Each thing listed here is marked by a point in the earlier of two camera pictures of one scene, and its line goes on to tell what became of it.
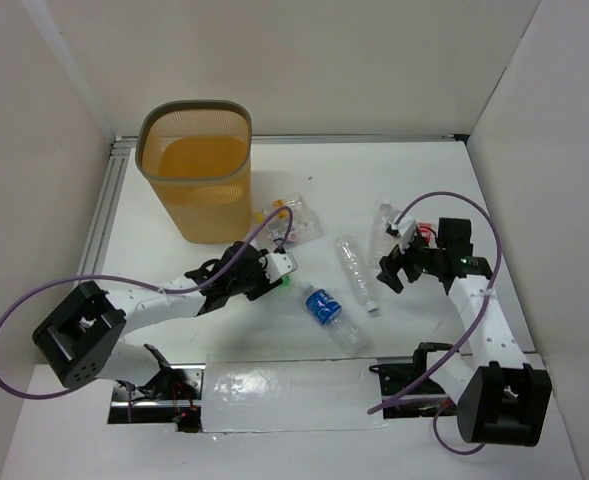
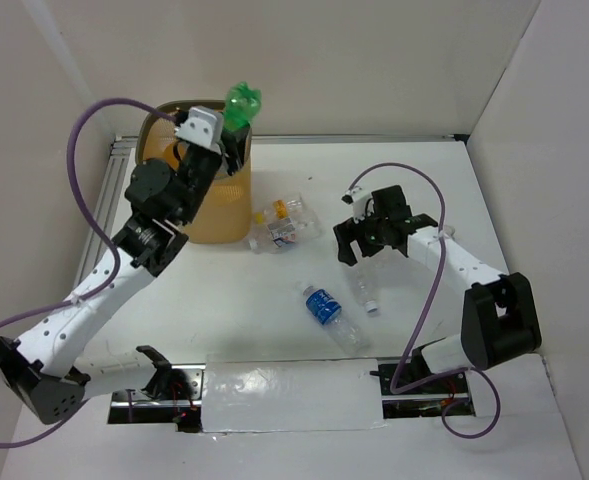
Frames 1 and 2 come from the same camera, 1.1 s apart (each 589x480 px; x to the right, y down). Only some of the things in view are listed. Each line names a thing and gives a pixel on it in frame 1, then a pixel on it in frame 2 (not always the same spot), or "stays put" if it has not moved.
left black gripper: [262, 279] to [224, 141]
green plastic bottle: [286, 282] to [242, 106]
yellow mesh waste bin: [198, 153] stays put
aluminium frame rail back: [455, 137] stays put
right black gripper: [391, 265] to [349, 231]
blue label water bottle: [326, 310] stays put
